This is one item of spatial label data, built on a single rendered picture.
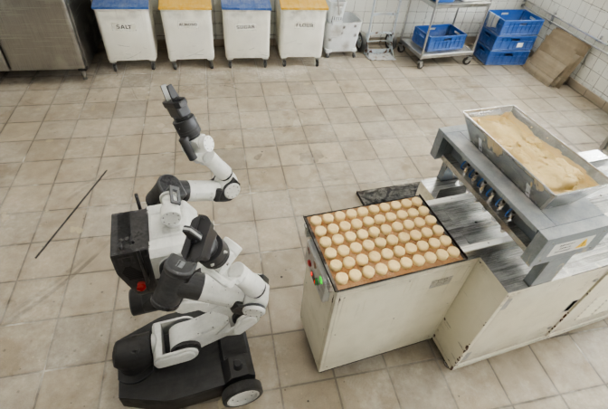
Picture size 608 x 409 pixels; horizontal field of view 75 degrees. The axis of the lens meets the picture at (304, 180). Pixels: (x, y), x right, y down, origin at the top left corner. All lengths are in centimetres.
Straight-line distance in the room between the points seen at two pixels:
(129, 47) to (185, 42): 60
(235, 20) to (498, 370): 398
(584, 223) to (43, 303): 279
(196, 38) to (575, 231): 407
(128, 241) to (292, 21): 375
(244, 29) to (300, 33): 65
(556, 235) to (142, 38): 427
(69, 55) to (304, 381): 382
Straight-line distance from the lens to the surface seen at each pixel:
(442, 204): 206
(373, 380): 244
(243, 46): 487
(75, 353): 265
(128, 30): 485
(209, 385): 220
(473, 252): 191
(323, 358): 217
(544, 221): 173
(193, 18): 474
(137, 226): 153
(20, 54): 495
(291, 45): 495
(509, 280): 194
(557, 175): 178
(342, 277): 159
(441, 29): 600
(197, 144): 160
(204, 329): 209
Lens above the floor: 221
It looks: 42 degrees down
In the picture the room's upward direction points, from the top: 6 degrees clockwise
